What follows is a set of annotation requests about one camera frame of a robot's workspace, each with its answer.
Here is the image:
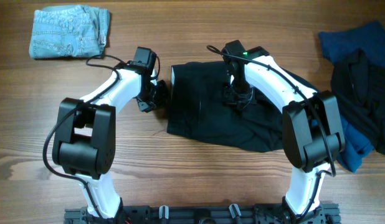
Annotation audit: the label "light blue jeans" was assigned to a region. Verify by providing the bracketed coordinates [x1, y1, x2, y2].
[29, 4, 110, 59]

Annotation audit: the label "black garment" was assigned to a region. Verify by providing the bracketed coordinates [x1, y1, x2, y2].
[331, 49, 385, 155]

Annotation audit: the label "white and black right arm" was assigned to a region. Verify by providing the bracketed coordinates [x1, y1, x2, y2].
[220, 40, 345, 223]

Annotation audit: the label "dark blue garment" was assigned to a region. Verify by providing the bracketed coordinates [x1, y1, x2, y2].
[318, 21, 385, 172]

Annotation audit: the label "black shorts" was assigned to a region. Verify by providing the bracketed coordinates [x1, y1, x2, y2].
[166, 60, 318, 153]

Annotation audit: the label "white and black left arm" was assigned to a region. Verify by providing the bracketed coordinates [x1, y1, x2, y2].
[43, 47, 169, 223]

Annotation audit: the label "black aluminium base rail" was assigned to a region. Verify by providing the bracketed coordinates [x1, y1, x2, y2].
[64, 203, 341, 224]

